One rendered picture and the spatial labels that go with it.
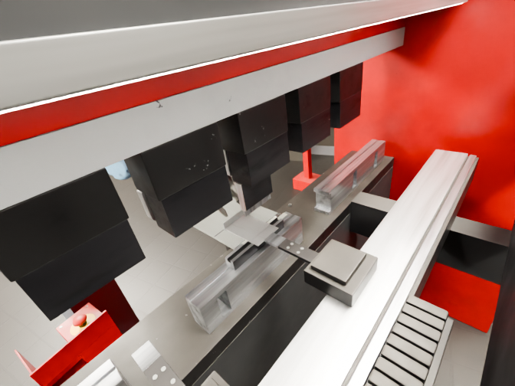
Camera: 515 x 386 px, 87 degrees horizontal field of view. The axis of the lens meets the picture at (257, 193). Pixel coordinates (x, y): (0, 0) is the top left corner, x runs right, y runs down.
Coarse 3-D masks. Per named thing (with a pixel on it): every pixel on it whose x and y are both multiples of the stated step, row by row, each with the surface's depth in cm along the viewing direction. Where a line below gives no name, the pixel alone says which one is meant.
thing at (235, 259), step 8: (272, 224) 77; (280, 224) 77; (240, 248) 70; (248, 248) 69; (256, 248) 71; (232, 256) 68; (240, 256) 67; (248, 256) 70; (232, 264) 66; (240, 264) 68
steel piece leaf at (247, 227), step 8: (232, 216) 78; (240, 216) 81; (248, 216) 80; (224, 224) 76; (232, 224) 78; (240, 224) 78; (248, 224) 77; (256, 224) 76; (264, 224) 76; (232, 232) 75; (240, 232) 75; (248, 232) 74; (256, 232) 74; (248, 240) 71
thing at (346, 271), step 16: (272, 240) 69; (288, 240) 68; (304, 256) 63; (320, 256) 58; (336, 256) 58; (352, 256) 57; (368, 256) 58; (304, 272) 57; (320, 272) 56; (336, 272) 54; (352, 272) 54; (368, 272) 55; (320, 288) 56; (336, 288) 53; (352, 288) 52; (352, 304) 52
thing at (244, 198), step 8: (240, 184) 62; (264, 184) 68; (240, 192) 63; (248, 192) 64; (256, 192) 66; (264, 192) 69; (240, 200) 65; (248, 200) 65; (256, 200) 67; (264, 200) 71; (248, 208) 66; (256, 208) 69
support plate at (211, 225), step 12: (228, 204) 88; (216, 216) 83; (228, 216) 82; (252, 216) 81; (264, 216) 80; (276, 216) 80; (204, 228) 79; (216, 228) 78; (228, 240) 73; (240, 240) 72
